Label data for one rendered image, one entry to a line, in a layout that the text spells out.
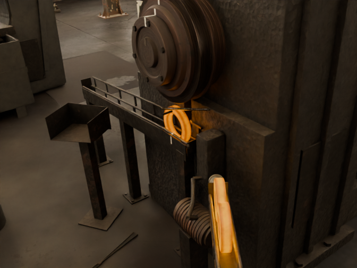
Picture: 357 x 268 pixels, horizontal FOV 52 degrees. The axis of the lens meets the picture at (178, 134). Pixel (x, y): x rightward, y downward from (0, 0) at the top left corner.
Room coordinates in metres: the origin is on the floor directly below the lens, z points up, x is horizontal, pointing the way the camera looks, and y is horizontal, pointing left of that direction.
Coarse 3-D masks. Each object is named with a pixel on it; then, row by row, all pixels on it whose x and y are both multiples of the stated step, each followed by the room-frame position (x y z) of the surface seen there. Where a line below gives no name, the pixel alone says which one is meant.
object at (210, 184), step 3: (210, 183) 1.10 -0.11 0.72; (213, 183) 1.10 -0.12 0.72; (225, 183) 1.10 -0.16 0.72; (210, 186) 1.10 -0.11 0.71; (213, 186) 1.10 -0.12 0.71; (225, 186) 1.10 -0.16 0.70; (210, 189) 1.10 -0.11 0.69; (213, 189) 1.10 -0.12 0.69; (210, 192) 1.10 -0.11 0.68; (213, 192) 1.10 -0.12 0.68; (213, 195) 1.09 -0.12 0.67; (213, 198) 1.09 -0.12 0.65; (213, 201) 1.09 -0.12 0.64; (213, 204) 1.09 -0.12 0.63
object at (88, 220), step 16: (64, 112) 1.90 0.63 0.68; (80, 112) 1.91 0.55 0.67; (96, 112) 1.87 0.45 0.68; (48, 128) 1.76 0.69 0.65; (64, 128) 1.87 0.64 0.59; (80, 128) 1.86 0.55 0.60; (96, 128) 1.72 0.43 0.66; (80, 144) 1.77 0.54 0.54; (96, 160) 1.80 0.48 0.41; (96, 176) 1.77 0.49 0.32; (96, 192) 1.75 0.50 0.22; (96, 208) 1.76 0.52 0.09; (112, 208) 1.86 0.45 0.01; (80, 224) 1.73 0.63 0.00; (96, 224) 1.72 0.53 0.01
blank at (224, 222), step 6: (222, 204) 0.89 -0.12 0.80; (228, 204) 0.88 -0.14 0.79; (222, 210) 0.86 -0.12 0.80; (228, 210) 0.86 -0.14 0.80; (222, 216) 0.84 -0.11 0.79; (228, 216) 0.83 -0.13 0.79; (222, 222) 0.82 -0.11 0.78; (228, 222) 0.82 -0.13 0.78; (222, 228) 0.81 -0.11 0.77; (228, 228) 0.81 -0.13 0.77; (222, 234) 0.80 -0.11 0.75; (228, 234) 0.80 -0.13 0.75; (222, 240) 0.79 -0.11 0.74; (228, 240) 0.79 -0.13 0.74; (222, 246) 0.79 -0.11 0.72; (228, 246) 0.79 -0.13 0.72; (222, 252) 0.80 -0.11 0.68; (228, 252) 0.80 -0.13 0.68
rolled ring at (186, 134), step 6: (168, 114) 1.55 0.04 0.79; (174, 114) 1.51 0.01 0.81; (180, 114) 1.48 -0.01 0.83; (168, 120) 1.57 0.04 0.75; (180, 120) 1.47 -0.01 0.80; (186, 120) 1.46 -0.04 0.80; (168, 126) 1.56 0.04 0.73; (186, 126) 1.45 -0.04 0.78; (174, 132) 1.55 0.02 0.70; (186, 132) 1.44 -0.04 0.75; (186, 138) 1.45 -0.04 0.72
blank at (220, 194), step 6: (216, 180) 1.03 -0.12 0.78; (222, 180) 1.03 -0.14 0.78; (216, 186) 1.00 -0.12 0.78; (222, 186) 1.00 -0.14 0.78; (216, 192) 0.98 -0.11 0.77; (222, 192) 0.98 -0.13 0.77; (216, 198) 0.97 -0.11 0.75; (222, 198) 0.96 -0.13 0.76; (216, 204) 0.97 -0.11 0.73; (216, 210) 0.97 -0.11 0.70; (216, 216) 0.97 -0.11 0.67
